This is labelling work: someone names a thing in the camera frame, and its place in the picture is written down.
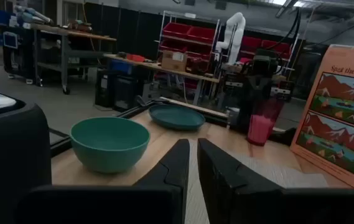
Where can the grey tools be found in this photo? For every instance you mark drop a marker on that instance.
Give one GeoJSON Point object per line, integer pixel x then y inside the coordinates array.
{"type": "Point", "coordinates": [33, 14]}

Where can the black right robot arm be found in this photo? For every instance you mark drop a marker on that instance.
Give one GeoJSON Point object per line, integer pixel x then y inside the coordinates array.
{"type": "Point", "coordinates": [257, 90]}

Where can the long wooden workbench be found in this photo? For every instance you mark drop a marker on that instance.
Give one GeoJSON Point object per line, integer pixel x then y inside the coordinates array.
{"type": "Point", "coordinates": [151, 65]}

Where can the small red object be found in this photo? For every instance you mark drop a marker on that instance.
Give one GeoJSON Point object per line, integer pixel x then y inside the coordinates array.
{"type": "Point", "coordinates": [135, 58]}

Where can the orange Cheerios cereal box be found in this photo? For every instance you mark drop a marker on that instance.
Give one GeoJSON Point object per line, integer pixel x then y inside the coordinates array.
{"type": "Point", "coordinates": [335, 124]}

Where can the dark green plate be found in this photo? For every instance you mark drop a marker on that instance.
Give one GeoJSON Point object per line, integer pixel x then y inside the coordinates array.
{"type": "Point", "coordinates": [176, 117]}

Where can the green bowl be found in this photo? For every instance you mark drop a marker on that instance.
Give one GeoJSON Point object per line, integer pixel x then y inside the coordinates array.
{"type": "Point", "coordinates": [108, 146]}

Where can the black toaster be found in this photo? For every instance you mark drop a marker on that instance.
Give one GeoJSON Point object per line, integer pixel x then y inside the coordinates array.
{"type": "Point", "coordinates": [8, 155]}

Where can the blue bin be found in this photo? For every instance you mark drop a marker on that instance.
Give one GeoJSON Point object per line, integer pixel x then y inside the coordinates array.
{"type": "Point", "coordinates": [120, 66]}

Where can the black computer tower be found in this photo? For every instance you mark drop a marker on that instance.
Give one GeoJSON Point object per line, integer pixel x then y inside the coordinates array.
{"type": "Point", "coordinates": [117, 90]}

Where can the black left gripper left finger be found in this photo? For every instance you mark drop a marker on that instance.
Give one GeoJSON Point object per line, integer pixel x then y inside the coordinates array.
{"type": "Point", "coordinates": [164, 193]}

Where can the pink faceted tumbler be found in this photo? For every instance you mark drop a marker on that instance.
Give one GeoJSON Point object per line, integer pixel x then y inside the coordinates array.
{"type": "Point", "coordinates": [259, 130]}

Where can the metal rack with red bins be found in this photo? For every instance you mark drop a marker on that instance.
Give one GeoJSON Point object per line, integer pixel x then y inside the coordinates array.
{"type": "Point", "coordinates": [176, 31]}
{"type": "Point", "coordinates": [257, 43]}

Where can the wooden workbench with metal legs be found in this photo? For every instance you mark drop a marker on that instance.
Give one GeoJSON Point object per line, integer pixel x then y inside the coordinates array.
{"type": "Point", "coordinates": [71, 32]}

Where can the cardboard box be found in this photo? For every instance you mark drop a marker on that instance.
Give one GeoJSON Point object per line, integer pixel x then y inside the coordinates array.
{"type": "Point", "coordinates": [173, 60]}

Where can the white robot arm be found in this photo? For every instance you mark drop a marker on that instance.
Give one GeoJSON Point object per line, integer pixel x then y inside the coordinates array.
{"type": "Point", "coordinates": [235, 34]}

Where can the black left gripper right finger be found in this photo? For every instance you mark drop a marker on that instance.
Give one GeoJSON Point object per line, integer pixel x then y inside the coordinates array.
{"type": "Point", "coordinates": [226, 193]}

